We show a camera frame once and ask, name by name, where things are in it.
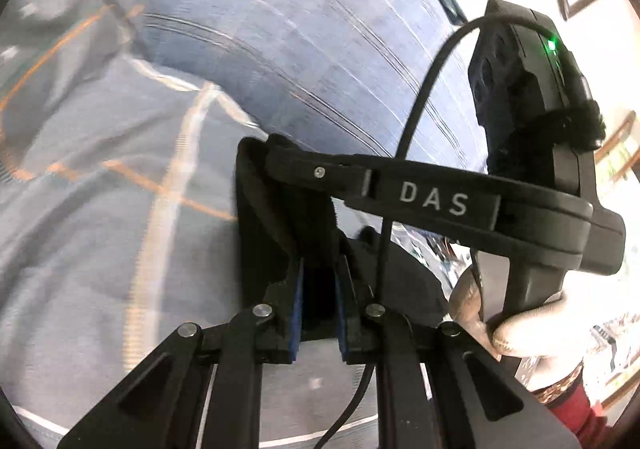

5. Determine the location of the black cloth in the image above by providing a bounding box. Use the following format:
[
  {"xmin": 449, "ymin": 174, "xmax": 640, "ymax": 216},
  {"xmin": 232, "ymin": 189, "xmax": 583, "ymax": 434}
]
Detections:
[{"xmin": 235, "ymin": 136, "xmax": 448, "ymax": 342}]

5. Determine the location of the person's right forearm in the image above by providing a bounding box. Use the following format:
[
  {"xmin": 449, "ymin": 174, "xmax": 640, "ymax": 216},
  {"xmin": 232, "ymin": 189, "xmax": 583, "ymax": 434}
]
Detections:
[{"xmin": 529, "ymin": 363, "xmax": 615, "ymax": 449}]

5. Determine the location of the person's right hand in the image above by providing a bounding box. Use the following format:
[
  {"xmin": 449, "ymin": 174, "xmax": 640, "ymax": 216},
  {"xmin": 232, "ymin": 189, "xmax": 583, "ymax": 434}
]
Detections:
[{"xmin": 448, "ymin": 268, "xmax": 584, "ymax": 362}]

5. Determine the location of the blue plaid blanket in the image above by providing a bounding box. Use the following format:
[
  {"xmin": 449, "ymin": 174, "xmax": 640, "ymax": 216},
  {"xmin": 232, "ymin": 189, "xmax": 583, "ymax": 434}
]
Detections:
[{"xmin": 120, "ymin": 0, "xmax": 493, "ymax": 177}]

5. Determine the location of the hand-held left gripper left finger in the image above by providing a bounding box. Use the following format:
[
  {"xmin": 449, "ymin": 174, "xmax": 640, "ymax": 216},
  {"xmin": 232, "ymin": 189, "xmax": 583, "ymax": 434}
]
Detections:
[{"xmin": 56, "ymin": 258, "xmax": 305, "ymax": 449}]

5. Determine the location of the black cable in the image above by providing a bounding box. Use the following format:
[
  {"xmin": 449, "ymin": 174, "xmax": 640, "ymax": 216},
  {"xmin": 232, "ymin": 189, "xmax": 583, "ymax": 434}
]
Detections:
[{"xmin": 317, "ymin": 15, "xmax": 538, "ymax": 449}]

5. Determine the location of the grey garment with orange stitching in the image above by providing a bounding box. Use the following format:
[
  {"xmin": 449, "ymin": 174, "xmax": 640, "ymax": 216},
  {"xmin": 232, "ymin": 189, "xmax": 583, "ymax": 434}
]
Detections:
[{"xmin": 0, "ymin": 0, "xmax": 441, "ymax": 449}]

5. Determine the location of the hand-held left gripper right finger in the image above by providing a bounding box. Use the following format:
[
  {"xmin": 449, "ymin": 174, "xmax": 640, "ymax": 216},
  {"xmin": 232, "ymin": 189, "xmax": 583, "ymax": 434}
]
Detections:
[{"xmin": 334, "ymin": 256, "xmax": 583, "ymax": 449}]

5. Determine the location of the wooden furniture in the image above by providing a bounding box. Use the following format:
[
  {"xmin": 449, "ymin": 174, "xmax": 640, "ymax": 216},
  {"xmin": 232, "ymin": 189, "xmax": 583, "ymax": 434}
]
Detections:
[{"xmin": 594, "ymin": 109, "xmax": 640, "ymax": 182}]

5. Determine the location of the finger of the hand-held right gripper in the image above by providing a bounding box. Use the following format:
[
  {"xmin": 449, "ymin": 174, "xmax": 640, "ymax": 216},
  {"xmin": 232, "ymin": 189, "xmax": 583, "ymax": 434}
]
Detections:
[{"xmin": 264, "ymin": 133, "xmax": 372, "ymax": 213}]

